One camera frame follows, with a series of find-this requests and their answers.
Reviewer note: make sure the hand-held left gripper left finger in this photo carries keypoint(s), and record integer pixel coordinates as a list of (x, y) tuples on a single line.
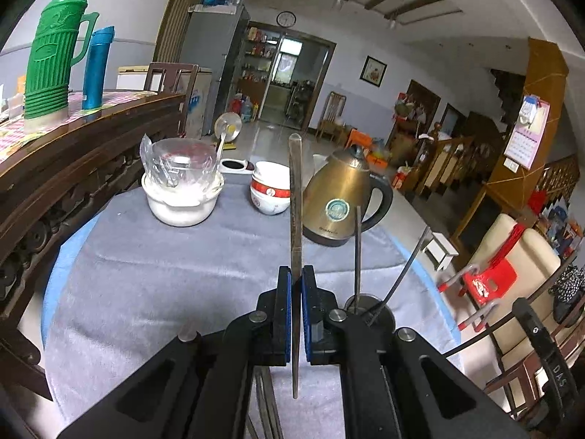
[(285, 315)]

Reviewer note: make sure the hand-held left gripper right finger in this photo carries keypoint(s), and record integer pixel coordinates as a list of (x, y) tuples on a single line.
[(310, 315)]

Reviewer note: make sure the grey metal utensil holder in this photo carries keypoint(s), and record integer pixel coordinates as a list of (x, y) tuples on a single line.
[(352, 302)]

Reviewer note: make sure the long metal chopstick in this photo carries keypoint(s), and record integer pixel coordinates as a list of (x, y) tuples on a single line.
[(296, 219)]

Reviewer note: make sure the pile of dark chopsticks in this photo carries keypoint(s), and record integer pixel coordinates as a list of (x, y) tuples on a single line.
[(265, 411)]

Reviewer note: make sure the black polka dot bag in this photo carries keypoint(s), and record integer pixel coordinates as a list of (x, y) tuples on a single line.
[(569, 283)]

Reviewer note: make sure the red plastic stool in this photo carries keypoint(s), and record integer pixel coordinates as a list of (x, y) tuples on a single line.
[(500, 274)]

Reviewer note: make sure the beige cushioned armchair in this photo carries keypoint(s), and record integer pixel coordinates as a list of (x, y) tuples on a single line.
[(534, 260)]

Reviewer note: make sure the white bowl blue print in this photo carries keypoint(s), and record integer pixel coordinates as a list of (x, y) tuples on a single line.
[(272, 207)]

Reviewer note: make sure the red plastic chair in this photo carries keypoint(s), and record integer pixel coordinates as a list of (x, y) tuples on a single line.
[(443, 286)]

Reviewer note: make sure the gold electric kettle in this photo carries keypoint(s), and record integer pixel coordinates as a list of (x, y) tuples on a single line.
[(333, 192)]

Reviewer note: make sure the red banded white bowl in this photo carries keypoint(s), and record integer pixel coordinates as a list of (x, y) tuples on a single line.
[(267, 190)]

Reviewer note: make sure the grey tablecloth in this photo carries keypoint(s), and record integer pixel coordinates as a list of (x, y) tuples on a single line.
[(160, 283)]

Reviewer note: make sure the plain white bowl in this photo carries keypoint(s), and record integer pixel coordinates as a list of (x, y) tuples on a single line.
[(269, 171)]

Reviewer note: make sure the small white stool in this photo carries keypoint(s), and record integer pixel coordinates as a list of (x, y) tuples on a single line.
[(441, 247)]

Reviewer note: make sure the clear plastic bag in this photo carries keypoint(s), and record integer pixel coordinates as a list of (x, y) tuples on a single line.
[(178, 164)]

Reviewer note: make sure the white electric fan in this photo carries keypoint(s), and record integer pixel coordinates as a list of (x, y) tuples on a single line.
[(228, 125)]

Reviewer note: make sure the wooden stair railing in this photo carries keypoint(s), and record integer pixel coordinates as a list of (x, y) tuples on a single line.
[(438, 164)]

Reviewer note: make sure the blue water jug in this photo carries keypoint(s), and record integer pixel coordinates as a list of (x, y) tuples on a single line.
[(247, 109)]

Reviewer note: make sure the light wooden chair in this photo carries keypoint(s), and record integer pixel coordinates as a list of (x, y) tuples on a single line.
[(336, 105)]

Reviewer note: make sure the red plastic jug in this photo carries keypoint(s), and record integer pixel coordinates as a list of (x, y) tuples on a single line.
[(235, 103)]

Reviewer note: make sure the white chest freezer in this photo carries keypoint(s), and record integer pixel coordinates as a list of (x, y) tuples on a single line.
[(201, 100)]

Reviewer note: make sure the blue table cover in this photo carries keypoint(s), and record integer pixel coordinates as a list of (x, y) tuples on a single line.
[(59, 265)]

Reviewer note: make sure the carved wooden sideboard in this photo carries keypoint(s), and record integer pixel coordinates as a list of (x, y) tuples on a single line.
[(68, 178)]

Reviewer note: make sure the kitchen shelf with bottles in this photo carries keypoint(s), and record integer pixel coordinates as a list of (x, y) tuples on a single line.
[(258, 50)]

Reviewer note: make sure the dark wooden chair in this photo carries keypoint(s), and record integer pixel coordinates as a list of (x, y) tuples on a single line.
[(155, 77)]

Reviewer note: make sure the pink checked cloth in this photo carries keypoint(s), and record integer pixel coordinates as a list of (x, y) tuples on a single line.
[(114, 98)]

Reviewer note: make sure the orange wooden stair panel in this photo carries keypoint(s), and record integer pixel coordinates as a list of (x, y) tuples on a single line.
[(544, 77)]

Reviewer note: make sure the white box yellow edge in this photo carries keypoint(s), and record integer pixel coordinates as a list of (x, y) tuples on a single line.
[(130, 77)]

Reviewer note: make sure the grey refrigerator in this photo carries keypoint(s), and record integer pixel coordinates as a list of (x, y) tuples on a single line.
[(210, 36)]

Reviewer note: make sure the blue thermos bottle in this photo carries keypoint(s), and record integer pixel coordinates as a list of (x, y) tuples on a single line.
[(97, 68)]

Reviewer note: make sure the brown wooden door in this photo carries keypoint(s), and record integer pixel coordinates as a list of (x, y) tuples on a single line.
[(183, 9)]

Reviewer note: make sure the blue plastic item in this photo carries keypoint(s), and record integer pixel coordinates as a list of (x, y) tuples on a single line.
[(215, 0)]

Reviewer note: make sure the green thermos jug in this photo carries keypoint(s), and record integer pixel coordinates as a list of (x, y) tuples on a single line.
[(50, 64)]

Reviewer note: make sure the hanging wall calendar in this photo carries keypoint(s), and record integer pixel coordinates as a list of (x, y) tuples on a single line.
[(525, 141)]

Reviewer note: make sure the framed wall picture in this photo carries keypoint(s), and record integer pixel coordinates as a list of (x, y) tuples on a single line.
[(374, 71)]

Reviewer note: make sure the round wall clock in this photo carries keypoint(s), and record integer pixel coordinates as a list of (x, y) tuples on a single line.
[(286, 18)]

